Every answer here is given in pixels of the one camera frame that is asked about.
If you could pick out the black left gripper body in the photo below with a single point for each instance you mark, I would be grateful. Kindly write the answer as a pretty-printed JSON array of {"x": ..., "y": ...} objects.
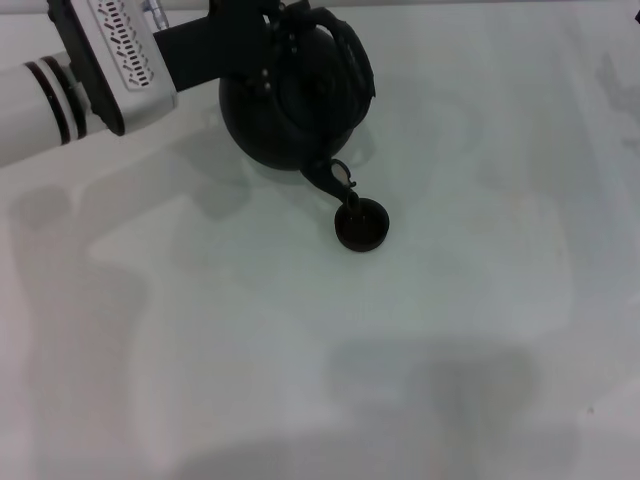
[{"x": 220, "y": 50}]

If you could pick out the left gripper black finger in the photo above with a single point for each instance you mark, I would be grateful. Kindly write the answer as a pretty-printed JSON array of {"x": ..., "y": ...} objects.
[
  {"x": 285, "y": 12},
  {"x": 281, "y": 55}
]

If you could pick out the small dark teacup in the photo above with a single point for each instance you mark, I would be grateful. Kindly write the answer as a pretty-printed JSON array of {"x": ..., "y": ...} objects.
[{"x": 361, "y": 231}]

